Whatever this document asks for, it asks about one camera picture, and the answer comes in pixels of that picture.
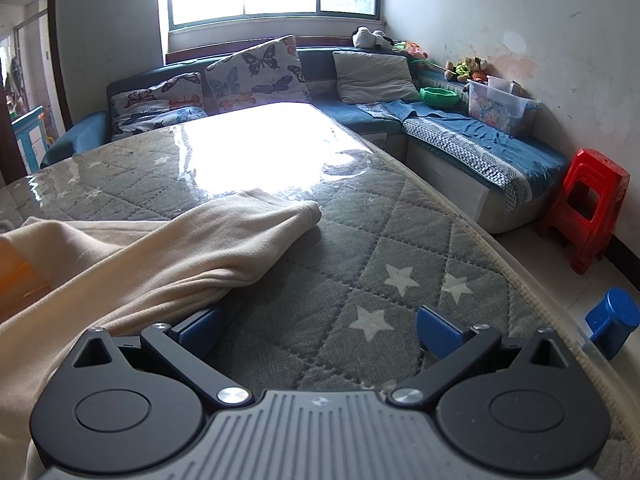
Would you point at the light blue cabinet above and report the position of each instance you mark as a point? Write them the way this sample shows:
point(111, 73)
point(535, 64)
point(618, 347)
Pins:
point(30, 135)

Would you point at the blue corner sofa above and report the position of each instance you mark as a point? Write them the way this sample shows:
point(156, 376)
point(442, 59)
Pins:
point(345, 110)

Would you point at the dark wooden door frame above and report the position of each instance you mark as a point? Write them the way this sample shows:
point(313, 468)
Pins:
point(57, 60)

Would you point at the brown and green plush toys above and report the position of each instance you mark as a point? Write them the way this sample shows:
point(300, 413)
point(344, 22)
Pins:
point(467, 67)

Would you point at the clear plastic storage box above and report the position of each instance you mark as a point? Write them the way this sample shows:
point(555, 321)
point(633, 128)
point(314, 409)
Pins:
point(500, 110)

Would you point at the green plastic bowl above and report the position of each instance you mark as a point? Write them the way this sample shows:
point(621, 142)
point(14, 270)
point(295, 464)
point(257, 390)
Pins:
point(437, 97)

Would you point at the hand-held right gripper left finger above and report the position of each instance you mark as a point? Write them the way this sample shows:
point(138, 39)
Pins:
point(200, 332)

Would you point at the grey pillow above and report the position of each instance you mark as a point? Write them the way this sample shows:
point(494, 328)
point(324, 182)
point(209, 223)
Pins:
point(375, 77)

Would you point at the panda plush toy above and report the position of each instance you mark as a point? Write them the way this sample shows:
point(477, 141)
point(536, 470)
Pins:
point(365, 37)

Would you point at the blue sofa blanket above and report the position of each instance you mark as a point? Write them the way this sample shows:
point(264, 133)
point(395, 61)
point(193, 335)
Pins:
point(450, 120)

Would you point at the blue plastic stool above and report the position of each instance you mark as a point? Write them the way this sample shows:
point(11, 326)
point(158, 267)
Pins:
point(615, 315)

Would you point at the red plastic stool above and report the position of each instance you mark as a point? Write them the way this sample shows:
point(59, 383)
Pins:
point(600, 170)

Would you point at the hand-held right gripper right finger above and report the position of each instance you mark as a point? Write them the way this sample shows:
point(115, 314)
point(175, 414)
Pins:
point(440, 332)

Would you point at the pink and green toy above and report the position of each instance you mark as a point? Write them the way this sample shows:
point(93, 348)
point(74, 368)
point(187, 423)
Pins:
point(412, 50)

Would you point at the cream garment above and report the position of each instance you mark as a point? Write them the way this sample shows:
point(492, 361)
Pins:
point(150, 260)

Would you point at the small butterfly print pillow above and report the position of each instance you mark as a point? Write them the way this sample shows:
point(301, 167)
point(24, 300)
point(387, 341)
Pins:
point(150, 105)

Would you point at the large butterfly print pillow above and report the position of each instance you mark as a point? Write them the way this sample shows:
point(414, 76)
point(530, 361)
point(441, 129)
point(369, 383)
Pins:
point(255, 75)

